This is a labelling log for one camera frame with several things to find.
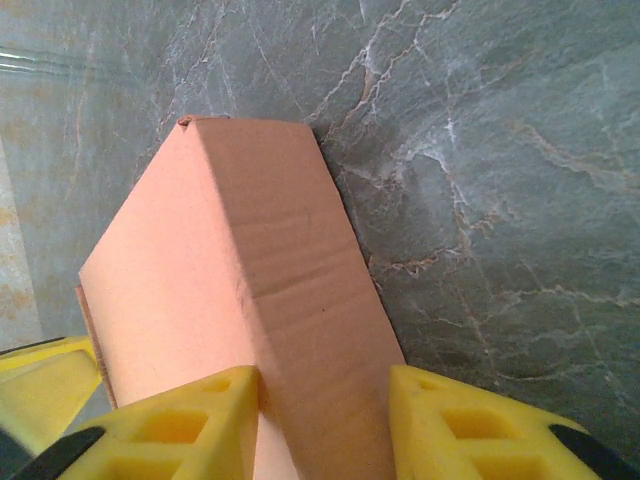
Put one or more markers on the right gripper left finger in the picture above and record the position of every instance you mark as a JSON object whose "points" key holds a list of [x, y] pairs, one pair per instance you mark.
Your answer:
{"points": [[220, 450]]}

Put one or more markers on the orange cardboard paper box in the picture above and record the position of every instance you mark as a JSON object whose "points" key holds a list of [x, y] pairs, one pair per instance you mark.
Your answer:
{"points": [[225, 250]]}

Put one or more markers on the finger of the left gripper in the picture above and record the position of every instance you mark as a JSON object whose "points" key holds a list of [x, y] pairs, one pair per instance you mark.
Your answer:
{"points": [[45, 385]]}

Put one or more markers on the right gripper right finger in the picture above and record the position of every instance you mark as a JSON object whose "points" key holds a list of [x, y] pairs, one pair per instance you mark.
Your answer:
{"points": [[425, 450]]}

